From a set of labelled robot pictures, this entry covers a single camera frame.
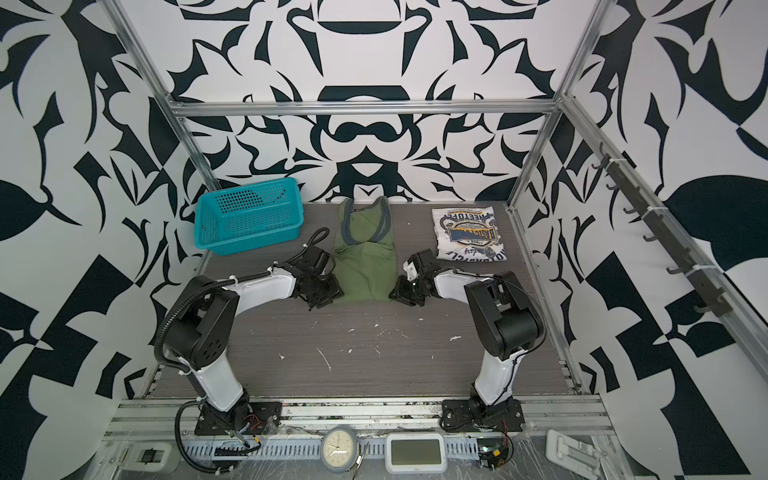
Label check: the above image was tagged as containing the white tank top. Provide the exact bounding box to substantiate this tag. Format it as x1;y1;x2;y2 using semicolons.
431;206;507;263

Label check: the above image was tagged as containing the green tank top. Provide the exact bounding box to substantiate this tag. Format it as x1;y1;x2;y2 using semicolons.
333;197;398;304

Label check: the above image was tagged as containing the teal plastic basket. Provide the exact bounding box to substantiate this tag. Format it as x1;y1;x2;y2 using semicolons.
194;178;304;256

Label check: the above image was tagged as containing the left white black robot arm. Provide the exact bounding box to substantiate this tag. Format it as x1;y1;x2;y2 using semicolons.
154;244;343;414

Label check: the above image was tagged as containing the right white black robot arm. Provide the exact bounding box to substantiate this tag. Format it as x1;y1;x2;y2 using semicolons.
389;250;546;416

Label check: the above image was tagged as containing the round analog clock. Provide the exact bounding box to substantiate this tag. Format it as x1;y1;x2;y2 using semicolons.
320;426;361;474

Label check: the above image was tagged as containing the white digital display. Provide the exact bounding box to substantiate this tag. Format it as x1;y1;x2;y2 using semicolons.
385;432;447;475

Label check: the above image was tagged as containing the small green circuit board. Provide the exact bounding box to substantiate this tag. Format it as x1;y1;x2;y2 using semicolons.
477;437;513;470

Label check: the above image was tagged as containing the white plastic stand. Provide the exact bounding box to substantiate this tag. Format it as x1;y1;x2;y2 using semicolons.
545;430;601;480

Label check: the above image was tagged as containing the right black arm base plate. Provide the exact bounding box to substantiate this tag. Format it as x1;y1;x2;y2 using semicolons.
439;398;526;433

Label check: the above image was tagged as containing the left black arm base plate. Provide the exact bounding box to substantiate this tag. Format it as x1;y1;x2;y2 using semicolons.
194;401;283;436

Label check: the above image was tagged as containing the horizontal aluminium frame bar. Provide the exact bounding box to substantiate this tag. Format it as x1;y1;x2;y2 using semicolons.
170;99;556;118

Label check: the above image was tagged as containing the black corrugated cable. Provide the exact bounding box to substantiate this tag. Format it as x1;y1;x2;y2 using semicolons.
173;398;241;475

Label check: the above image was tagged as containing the black wall hook rail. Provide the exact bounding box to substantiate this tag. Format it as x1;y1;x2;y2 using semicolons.
594;146;733;317

